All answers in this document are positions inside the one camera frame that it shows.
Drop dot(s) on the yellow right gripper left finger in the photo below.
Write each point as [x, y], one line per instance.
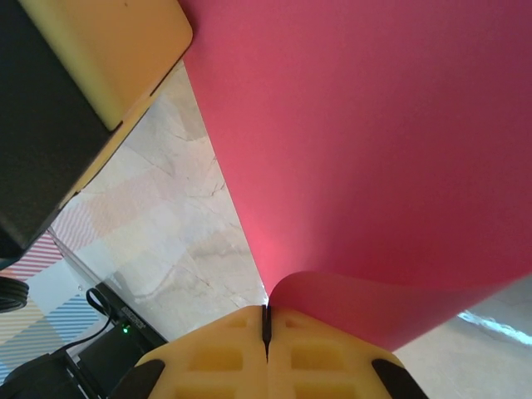
[208, 365]

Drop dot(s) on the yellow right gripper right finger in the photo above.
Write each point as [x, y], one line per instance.
[324, 370]

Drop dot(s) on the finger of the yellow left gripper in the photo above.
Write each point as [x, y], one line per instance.
[116, 50]
[37, 124]

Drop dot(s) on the black controller box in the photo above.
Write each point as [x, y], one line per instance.
[108, 357]

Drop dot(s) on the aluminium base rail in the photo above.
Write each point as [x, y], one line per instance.
[79, 270]

